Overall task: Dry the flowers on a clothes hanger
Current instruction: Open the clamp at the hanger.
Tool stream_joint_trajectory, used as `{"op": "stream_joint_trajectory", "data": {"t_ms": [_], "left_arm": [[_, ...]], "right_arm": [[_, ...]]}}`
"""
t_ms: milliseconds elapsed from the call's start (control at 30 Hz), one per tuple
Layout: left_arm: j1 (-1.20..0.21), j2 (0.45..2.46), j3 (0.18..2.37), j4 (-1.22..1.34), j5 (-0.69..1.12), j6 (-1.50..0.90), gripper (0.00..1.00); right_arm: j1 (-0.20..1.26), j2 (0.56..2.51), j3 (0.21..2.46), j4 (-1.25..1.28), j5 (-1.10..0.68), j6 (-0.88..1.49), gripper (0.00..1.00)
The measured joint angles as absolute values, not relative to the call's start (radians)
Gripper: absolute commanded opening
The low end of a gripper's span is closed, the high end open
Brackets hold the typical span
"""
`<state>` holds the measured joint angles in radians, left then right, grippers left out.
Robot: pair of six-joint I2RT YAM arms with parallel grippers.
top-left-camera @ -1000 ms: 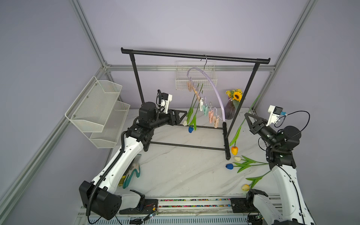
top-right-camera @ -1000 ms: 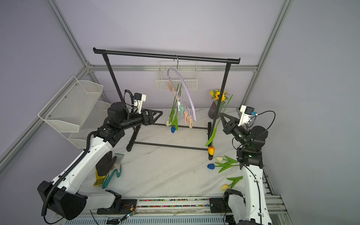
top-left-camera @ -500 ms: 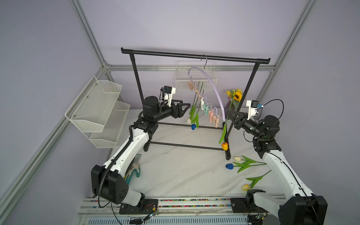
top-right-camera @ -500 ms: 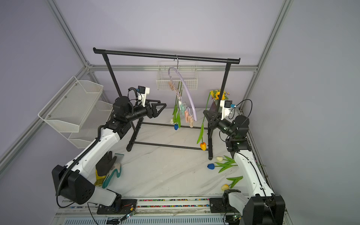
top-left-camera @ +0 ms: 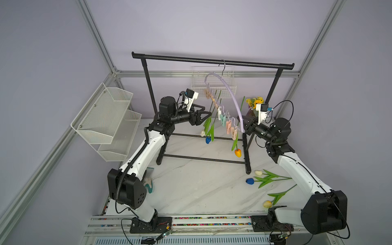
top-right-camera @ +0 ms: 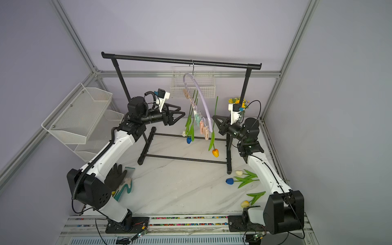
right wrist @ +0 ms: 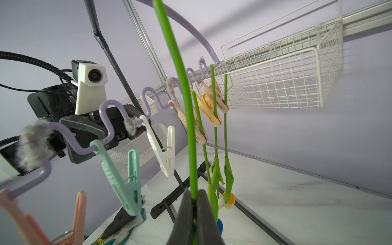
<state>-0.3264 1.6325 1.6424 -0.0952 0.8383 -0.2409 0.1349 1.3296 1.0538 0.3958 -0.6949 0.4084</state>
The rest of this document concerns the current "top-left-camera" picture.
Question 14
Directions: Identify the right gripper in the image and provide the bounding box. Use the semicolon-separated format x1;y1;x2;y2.
238;116;276;144

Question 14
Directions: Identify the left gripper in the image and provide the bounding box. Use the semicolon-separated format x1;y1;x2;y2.
170;105;211;127

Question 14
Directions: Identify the lilac clip hanger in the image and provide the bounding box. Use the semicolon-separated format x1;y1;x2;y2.
207;65;245;134

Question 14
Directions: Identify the blue tulip group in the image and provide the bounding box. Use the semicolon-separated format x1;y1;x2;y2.
205;99;220;144
246;176;291;188

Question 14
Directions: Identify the yellow tulip group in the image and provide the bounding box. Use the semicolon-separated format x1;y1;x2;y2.
231;96;246;158

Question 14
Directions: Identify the white tulip group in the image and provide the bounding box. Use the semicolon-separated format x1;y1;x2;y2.
200;89;216;137
254;170;280;179

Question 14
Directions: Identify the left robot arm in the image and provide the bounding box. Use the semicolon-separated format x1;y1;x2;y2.
107;91;211;223

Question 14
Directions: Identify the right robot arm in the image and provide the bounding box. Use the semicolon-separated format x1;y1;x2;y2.
243;116;348;235

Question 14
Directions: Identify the black clothes rack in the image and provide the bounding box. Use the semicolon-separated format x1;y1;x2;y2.
132;52;295;175

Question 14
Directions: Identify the sunflower bouquet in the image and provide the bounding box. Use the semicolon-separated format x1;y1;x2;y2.
246;97;264;110

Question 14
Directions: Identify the pale yellow tulip right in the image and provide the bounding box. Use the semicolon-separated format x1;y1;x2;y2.
263;184;297;208

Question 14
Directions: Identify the teal green glove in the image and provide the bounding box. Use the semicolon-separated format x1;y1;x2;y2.
142;167;154;194

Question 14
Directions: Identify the white mesh two-tier shelf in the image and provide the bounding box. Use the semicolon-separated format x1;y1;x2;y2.
70;83;141;162

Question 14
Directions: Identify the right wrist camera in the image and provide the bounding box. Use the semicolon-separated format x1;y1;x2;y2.
255;103;273;125

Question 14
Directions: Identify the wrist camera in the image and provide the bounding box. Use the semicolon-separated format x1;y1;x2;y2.
184;89;199;112
255;103;273;125

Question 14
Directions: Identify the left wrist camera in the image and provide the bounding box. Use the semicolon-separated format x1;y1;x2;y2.
184;89;199;112

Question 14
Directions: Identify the white wire wall basket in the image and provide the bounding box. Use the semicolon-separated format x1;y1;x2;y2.
191;66;237;99

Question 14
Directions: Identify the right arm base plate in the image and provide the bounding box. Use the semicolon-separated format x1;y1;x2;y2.
251;206;294;232

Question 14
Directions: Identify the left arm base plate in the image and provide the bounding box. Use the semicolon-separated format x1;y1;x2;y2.
130;216;173;234

